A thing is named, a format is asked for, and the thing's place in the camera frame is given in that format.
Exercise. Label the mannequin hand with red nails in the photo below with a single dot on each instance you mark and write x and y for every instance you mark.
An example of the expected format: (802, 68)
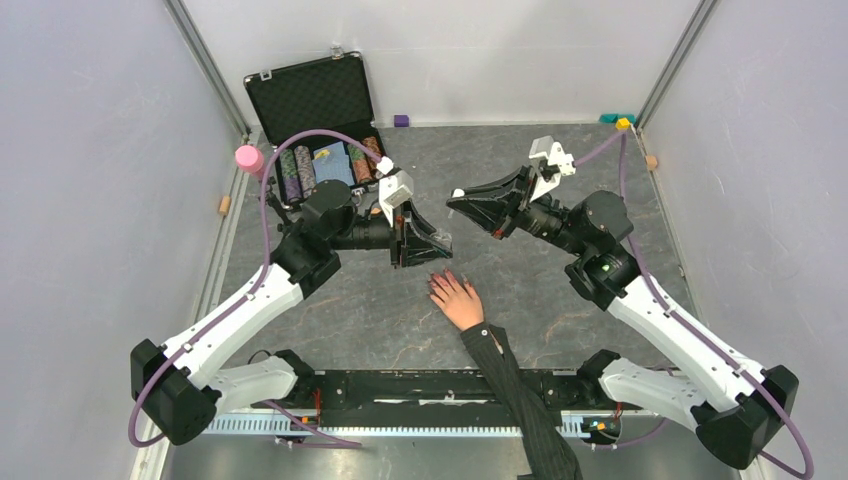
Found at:
(458, 300)

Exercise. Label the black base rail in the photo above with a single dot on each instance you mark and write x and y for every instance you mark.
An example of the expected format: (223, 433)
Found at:
(436, 403)

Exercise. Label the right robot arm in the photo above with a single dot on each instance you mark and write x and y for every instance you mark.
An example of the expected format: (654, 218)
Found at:
(733, 404)

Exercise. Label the teal block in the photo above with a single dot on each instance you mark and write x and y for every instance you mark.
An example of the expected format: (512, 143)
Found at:
(614, 118)

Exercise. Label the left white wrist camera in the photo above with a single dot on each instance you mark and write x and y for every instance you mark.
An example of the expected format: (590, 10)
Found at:
(395, 187)

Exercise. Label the yellow cube in corner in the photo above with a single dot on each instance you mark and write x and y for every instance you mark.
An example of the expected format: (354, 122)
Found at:
(622, 123)

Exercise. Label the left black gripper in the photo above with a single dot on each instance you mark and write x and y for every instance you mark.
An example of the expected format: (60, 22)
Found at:
(416, 247)

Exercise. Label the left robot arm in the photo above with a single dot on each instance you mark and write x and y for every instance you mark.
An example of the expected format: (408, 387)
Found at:
(182, 384)

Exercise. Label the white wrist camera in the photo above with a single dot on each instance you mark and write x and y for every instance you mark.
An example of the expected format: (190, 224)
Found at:
(549, 164)
(395, 187)

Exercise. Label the black pinstripe sleeve forearm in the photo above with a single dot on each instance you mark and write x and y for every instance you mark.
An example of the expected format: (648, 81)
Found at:
(548, 454)

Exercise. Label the clear nail polish bottle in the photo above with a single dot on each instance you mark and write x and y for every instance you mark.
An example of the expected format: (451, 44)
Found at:
(442, 237)

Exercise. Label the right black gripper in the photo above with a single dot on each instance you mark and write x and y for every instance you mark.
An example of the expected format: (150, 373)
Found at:
(497, 203)

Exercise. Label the tan block left wall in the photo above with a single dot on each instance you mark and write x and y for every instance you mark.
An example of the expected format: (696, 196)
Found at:
(224, 205)

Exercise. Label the black poker chip case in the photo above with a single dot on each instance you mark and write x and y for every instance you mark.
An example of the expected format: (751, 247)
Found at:
(330, 93)

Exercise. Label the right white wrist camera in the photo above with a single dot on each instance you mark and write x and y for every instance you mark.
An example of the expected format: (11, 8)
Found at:
(549, 164)

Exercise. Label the pink microphone on tripod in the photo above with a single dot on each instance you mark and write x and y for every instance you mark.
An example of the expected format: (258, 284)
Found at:
(251, 160)

